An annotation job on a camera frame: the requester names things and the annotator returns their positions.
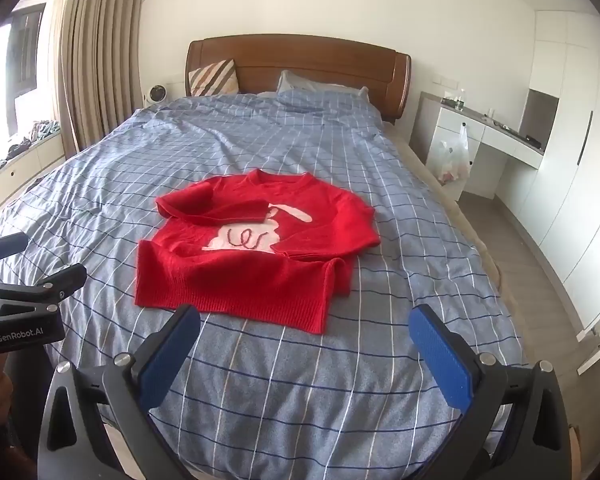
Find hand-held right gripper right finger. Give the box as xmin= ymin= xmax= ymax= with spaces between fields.
xmin=409 ymin=304 xmax=573 ymax=480

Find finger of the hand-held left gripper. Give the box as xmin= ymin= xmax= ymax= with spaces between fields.
xmin=0 ymin=232 xmax=29 ymax=280
xmin=0 ymin=262 xmax=87 ymax=307

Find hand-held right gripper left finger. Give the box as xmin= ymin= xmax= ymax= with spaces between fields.
xmin=37 ymin=304 xmax=202 ymax=480

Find red knitted sweater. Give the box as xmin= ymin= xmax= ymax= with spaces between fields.
xmin=134 ymin=169 xmax=381 ymax=336

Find pile of clothes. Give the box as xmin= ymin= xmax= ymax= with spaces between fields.
xmin=0 ymin=119 xmax=61 ymax=181

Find white window seat cabinet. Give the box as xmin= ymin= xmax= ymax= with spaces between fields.
xmin=0 ymin=132 xmax=66 ymax=226

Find blue checked bedspread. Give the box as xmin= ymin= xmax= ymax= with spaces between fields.
xmin=0 ymin=91 xmax=531 ymax=480

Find window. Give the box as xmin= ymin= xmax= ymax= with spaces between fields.
xmin=5 ymin=2 xmax=48 ymax=136

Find white plastic bag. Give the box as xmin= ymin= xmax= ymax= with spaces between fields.
xmin=426 ymin=122 xmax=472 ymax=186

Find white desk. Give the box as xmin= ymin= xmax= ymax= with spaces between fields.
xmin=410 ymin=91 xmax=546 ymax=201

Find beige curtain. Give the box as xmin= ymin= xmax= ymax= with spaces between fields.
xmin=60 ymin=0 xmax=148 ymax=158

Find white wardrobe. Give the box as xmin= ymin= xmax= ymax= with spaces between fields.
xmin=500 ymin=10 xmax=600 ymax=331

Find bottles on desk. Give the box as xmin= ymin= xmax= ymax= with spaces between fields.
xmin=442 ymin=87 xmax=468 ymax=111

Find striped pillow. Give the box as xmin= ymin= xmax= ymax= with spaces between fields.
xmin=188 ymin=58 xmax=241 ymax=97

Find blue pillow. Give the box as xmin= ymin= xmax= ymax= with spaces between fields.
xmin=276 ymin=70 xmax=371 ymax=112

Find wooden headboard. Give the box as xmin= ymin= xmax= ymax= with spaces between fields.
xmin=186 ymin=35 xmax=412 ymax=122

